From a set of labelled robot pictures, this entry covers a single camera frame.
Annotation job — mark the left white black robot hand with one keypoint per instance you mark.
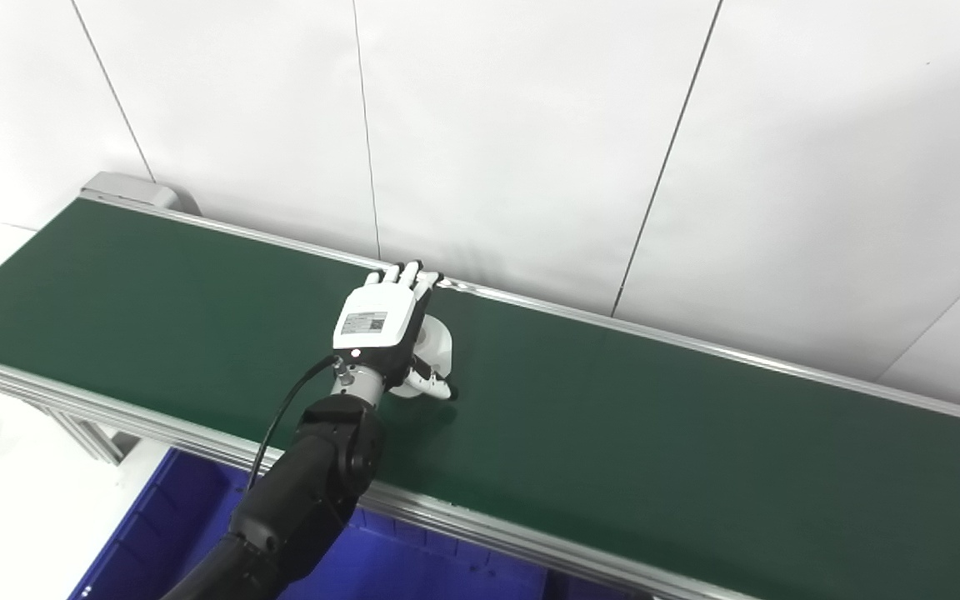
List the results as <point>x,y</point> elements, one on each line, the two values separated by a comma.
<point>376,317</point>

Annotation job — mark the white cylindrical part with hole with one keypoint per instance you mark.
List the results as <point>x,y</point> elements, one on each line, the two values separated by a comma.
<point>438,346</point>

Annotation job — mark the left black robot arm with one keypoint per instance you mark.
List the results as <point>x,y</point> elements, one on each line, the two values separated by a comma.
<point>313,483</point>

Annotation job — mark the blue plastic bin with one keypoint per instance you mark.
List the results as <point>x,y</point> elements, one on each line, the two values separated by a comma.
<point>413,562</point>

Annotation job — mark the green conveyor belt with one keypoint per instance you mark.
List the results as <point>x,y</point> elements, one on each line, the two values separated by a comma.
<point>155,432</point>
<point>613,433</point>

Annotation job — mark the grey conveyor end cover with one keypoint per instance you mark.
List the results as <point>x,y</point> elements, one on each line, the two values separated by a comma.
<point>134,190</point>

